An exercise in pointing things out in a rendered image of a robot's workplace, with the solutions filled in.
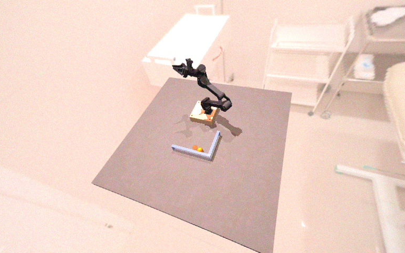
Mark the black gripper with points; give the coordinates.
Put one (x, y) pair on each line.
(183, 70)

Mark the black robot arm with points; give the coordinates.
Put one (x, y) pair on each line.
(203, 81)

